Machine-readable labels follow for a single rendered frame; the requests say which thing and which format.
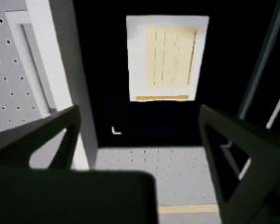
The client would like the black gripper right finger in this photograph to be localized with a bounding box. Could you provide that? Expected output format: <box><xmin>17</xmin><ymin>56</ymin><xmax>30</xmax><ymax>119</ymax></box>
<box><xmin>199</xmin><ymin>104</ymin><xmax>280</xmax><ymax>224</ymax></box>

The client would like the grey perforated base plate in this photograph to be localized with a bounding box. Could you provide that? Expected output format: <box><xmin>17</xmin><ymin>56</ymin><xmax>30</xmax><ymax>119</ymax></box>
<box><xmin>0</xmin><ymin>0</ymin><xmax>217</xmax><ymax>206</ymax></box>

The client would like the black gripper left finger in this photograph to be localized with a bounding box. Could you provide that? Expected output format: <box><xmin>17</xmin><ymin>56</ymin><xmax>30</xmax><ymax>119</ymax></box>
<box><xmin>0</xmin><ymin>104</ymin><xmax>81</xmax><ymax>168</ymax></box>

